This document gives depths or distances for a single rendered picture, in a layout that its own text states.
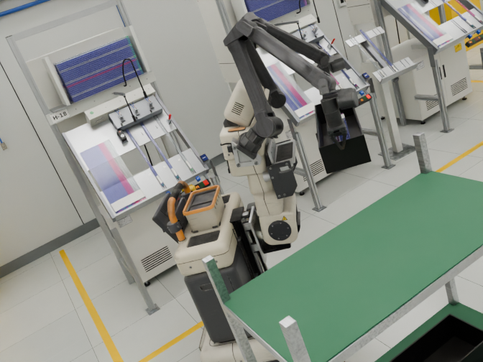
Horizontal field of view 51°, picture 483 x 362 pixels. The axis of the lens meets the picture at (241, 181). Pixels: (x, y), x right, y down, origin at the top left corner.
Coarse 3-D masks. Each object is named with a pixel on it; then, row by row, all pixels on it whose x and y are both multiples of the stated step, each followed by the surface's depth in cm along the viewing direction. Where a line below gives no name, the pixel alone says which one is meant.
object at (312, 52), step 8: (264, 24) 206; (272, 24) 211; (272, 32) 210; (280, 32) 211; (288, 32) 215; (280, 40) 213; (288, 40) 214; (296, 40) 215; (304, 40) 220; (296, 48) 218; (304, 48) 219; (312, 48) 220; (320, 48) 226; (312, 56) 222; (320, 56) 223; (328, 56) 224; (320, 64) 225
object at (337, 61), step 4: (324, 56) 223; (332, 56) 230; (336, 56) 229; (340, 56) 229; (320, 60) 224; (324, 60) 224; (332, 60) 227; (336, 60) 228; (340, 60) 229; (324, 64) 225; (328, 64) 227; (332, 64) 229; (336, 64) 229; (340, 64) 229; (344, 64) 229; (336, 68) 230; (340, 68) 230; (332, 72) 233
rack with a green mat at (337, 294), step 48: (432, 192) 166; (480, 192) 157; (336, 240) 159; (384, 240) 151; (432, 240) 143; (480, 240) 136; (240, 288) 153; (288, 288) 145; (336, 288) 138; (384, 288) 131; (432, 288) 127; (240, 336) 154; (288, 336) 108; (336, 336) 121
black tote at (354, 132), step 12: (348, 108) 238; (324, 120) 241; (348, 120) 234; (324, 132) 231; (360, 132) 210; (324, 144) 217; (348, 144) 186; (360, 144) 185; (324, 156) 189; (336, 156) 188; (348, 156) 188; (360, 156) 187; (336, 168) 190
